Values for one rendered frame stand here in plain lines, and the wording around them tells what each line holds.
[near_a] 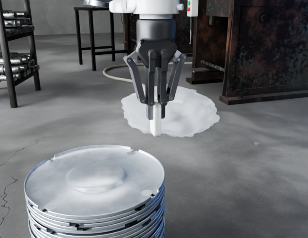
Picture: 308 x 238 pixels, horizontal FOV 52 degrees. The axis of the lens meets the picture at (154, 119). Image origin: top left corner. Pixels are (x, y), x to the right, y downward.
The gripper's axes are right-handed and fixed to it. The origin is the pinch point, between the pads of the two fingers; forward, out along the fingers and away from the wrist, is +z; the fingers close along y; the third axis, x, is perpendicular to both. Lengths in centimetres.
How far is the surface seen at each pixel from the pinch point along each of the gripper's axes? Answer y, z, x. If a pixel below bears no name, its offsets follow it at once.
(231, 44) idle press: 83, -1, 105
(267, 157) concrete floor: 59, 35, 34
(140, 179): -4.7, 11.7, -3.7
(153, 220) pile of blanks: -4.1, 17.0, -10.7
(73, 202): -18.7, 11.7, -7.8
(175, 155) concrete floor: 25, 35, 47
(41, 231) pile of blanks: -24.8, 16.5, -7.9
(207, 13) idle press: 89, -17, 149
